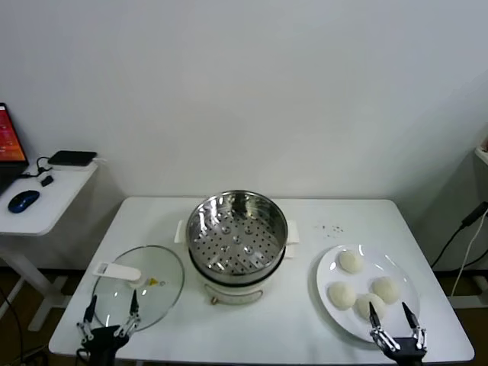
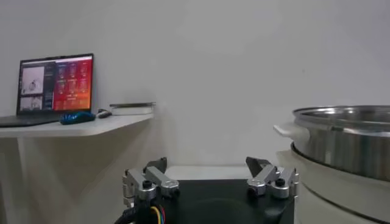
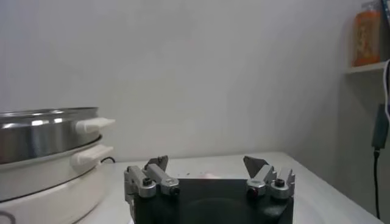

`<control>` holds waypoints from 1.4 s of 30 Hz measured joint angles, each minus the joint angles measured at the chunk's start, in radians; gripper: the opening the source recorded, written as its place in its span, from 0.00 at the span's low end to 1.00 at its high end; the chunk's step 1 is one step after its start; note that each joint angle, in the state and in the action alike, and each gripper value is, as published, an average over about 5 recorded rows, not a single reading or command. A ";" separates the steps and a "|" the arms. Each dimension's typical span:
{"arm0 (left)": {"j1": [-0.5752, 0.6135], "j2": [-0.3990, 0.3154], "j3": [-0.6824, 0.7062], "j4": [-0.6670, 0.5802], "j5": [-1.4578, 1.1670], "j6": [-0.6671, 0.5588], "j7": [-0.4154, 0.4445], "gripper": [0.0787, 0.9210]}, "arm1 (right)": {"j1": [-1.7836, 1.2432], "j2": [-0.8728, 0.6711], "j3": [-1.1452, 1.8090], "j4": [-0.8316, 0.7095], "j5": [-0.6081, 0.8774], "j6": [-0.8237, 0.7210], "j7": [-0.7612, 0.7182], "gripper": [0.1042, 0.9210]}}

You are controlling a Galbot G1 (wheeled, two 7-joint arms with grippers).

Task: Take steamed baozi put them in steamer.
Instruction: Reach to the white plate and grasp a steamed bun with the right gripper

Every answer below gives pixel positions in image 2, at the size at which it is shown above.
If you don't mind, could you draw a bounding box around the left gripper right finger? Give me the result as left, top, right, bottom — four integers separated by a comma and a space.
245, 156, 300, 200

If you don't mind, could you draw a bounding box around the black laptop with red screen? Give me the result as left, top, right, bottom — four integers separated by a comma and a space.
0, 53, 94, 128

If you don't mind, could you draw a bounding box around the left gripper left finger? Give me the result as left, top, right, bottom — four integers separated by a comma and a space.
122, 156, 180, 208

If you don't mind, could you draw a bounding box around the white electric cooker base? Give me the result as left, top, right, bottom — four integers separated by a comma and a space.
275, 149, 390, 224

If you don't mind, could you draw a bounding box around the black-topped white box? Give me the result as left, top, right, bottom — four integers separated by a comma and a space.
109, 102, 157, 116

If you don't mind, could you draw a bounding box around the stainless steel steamer basket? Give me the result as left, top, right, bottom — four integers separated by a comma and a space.
273, 105, 390, 183

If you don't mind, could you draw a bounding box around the blue computer mouse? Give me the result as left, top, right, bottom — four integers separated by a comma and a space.
59, 111, 96, 126

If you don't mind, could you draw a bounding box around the white side table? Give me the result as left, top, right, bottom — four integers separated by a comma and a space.
0, 113, 155, 224

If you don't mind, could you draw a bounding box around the left gripper wire bundle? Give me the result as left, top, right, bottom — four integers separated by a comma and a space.
114, 203, 167, 224

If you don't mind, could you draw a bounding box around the black cable with adapter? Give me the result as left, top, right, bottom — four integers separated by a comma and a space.
96, 108, 113, 119

